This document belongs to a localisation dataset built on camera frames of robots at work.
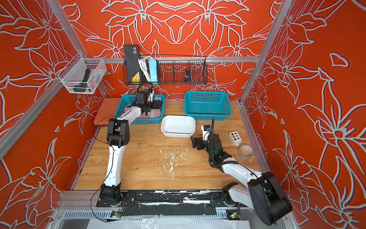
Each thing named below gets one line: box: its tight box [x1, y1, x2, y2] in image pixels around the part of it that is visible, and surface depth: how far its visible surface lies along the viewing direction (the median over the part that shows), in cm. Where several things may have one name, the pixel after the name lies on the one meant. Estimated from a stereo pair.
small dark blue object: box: [184, 70, 190, 82], surface depth 94 cm
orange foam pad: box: [93, 97, 121, 126], surface depth 109 cm
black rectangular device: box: [123, 44, 142, 85], surface depth 89 cm
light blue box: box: [148, 59, 158, 83], surface depth 92 cm
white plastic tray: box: [160, 114, 196, 138], surface depth 103 cm
